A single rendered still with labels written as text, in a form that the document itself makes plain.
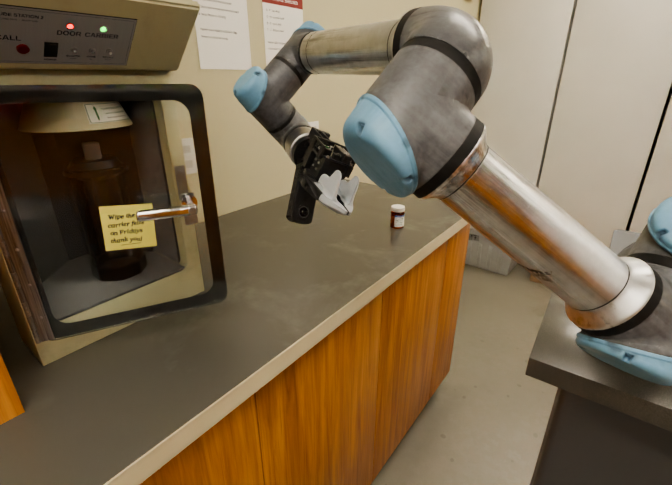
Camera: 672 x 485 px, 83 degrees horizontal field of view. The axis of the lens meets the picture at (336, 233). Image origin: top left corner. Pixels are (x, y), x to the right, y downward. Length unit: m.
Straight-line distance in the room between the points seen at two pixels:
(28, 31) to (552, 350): 0.94
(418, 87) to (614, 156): 2.86
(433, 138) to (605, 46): 2.83
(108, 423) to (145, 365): 0.12
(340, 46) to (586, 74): 2.67
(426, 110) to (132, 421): 0.58
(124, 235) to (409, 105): 0.50
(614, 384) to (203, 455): 0.68
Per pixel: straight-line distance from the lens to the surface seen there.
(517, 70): 3.31
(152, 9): 0.70
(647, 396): 0.80
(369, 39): 0.63
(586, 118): 3.24
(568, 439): 0.96
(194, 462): 0.75
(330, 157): 0.66
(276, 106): 0.79
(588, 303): 0.57
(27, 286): 0.77
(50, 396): 0.78
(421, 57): 0.47
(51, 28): 0.68
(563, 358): 0.81
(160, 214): 0.65
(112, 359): 0.81
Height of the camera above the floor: 1.40
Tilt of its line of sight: 22 degrees down
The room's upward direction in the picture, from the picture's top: straight up
